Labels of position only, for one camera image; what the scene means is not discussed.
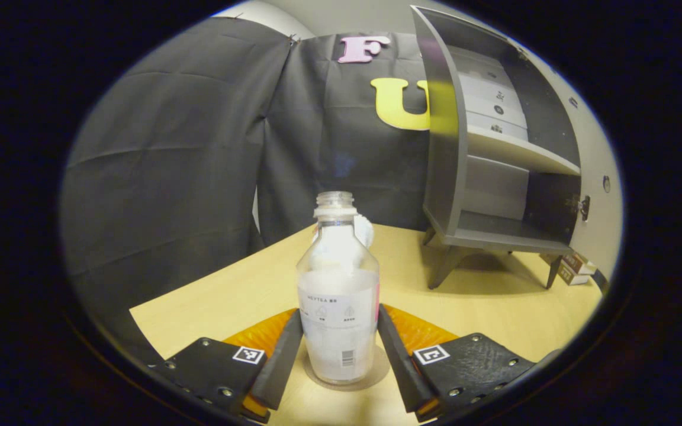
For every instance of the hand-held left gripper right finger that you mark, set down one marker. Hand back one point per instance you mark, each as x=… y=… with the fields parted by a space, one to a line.
x=400 y=367

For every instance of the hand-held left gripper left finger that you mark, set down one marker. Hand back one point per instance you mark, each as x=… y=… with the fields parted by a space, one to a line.
x=282 y=367

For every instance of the clear plastic bottle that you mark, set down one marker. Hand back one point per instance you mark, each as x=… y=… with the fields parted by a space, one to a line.
x=338 y=284

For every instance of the beige cabinet door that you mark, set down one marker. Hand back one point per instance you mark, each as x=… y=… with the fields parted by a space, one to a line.
x=601 y=154

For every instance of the grey cabinet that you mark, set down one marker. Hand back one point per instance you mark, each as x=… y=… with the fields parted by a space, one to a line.
x=444 y=165

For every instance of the grey cabinet shelf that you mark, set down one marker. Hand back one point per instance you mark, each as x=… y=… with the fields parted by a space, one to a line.
x=512 y=151

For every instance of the metal door hinge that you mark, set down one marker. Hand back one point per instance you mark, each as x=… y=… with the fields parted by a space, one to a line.
x=584 y=207

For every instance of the white plush toy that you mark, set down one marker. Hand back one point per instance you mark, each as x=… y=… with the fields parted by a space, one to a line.
x=366 y=229

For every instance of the brown book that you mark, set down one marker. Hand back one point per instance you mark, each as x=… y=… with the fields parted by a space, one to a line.
x=581 y=263

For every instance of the black backdrop cloth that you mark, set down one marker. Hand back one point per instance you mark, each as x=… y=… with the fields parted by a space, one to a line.
x=169 y=165

